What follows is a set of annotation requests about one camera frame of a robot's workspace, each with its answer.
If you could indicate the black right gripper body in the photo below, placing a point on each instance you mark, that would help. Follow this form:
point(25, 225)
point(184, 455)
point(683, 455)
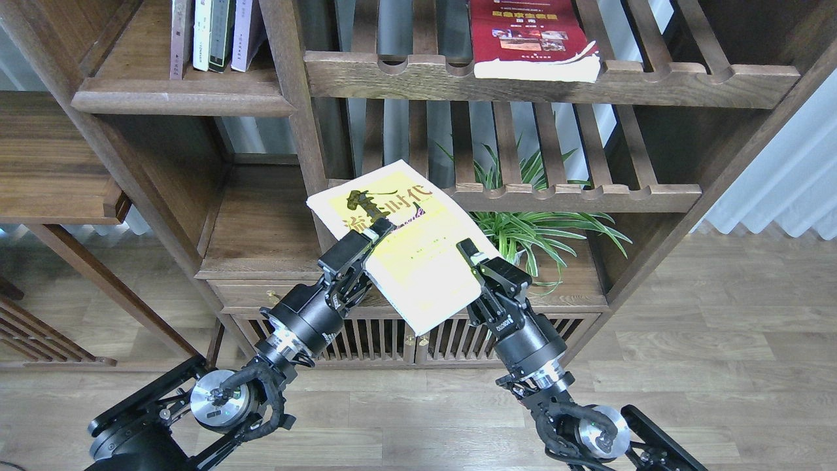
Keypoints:
point(526, 342)

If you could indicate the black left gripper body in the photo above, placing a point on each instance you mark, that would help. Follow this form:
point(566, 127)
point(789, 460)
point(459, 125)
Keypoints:
point(309, 317)

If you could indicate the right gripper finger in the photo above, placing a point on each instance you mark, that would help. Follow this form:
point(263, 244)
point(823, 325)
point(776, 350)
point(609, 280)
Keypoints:
point(471, 254)

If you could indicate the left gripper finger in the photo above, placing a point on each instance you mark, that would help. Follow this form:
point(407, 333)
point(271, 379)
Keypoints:
point(378, 230)

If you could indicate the yellow-green book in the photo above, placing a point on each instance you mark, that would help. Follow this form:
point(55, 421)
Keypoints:
point(417, 266)

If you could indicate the maroon book white characters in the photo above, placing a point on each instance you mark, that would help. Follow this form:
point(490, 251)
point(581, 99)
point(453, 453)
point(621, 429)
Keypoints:
point(182, 24)

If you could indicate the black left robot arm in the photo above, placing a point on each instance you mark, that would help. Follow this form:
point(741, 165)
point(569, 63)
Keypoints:
point(247, 404)

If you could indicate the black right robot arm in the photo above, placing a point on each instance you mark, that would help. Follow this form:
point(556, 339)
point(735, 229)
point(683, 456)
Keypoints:
point(583, 437)

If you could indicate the red book on top shelf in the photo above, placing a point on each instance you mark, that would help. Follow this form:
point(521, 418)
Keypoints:
point(531, 40)

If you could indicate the white plant pot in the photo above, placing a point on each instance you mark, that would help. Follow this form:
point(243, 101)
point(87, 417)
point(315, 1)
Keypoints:
point(514, 257)

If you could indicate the green spider plant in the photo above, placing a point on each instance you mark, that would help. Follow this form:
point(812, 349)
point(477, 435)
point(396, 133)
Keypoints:
point(508, 231)

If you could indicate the dark wooden bookshelf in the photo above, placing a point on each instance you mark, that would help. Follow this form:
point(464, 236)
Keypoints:
point(220, 164)

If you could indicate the lavender upright book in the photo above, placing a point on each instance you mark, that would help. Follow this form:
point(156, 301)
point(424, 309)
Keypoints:
point(248, 34)

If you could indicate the white upright book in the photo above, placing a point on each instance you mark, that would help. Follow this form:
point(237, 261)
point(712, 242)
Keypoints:
point(201, 34)

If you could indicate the dark green upright book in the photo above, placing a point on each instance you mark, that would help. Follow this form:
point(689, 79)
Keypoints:
point(221, 31)

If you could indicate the white curtain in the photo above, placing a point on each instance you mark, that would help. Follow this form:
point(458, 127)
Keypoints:
point(792, 182)

